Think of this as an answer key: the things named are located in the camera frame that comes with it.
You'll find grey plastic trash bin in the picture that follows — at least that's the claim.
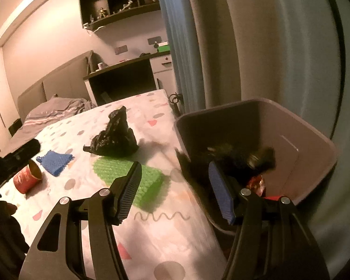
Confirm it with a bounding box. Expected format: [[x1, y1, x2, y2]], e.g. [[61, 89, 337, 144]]
[[175, 99, 336, 234]]

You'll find green box on desk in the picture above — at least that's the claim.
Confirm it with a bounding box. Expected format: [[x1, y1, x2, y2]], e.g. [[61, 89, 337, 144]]
[[157, 42, 170, 53]]

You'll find small black bag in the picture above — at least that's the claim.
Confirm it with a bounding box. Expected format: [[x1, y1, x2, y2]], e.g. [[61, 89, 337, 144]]
[[206, 143, 276, 179]]

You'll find crushed red paper cup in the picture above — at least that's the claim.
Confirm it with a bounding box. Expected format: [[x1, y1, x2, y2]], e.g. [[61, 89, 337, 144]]
[[246, 175, 266, 197]]

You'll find brown padded headboard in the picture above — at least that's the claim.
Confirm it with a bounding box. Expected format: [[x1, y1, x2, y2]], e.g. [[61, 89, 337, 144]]
[[17, 51, 96, 120]]

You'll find dark desk with drawers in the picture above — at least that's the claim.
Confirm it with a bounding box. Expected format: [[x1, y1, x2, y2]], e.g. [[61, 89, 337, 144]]
[[83, 51, 177, 105]]

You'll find beige curtain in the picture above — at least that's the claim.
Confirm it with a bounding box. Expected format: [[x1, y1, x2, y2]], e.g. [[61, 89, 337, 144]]
[[190, 0, 350, 277]]

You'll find black plastic bag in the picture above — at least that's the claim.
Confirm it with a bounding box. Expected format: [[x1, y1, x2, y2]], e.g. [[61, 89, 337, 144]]
[[83, 106, 139, 158]]

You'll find blue foam net sleeve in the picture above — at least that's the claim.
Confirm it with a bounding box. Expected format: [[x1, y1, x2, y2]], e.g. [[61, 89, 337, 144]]
[[36, 150, 74, 177]]

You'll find green foam net sleeve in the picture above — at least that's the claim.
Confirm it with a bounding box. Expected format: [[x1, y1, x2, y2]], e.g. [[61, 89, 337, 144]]
[[93, 157, 164, 212]]

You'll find bed with grey bedding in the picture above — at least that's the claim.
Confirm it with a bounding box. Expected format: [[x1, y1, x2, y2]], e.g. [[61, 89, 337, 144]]
[[0, 96, 97, 157]]

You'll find blue curtain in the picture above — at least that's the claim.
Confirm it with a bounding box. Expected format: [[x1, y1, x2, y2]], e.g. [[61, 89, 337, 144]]
[[159, 0, 206, 112]]

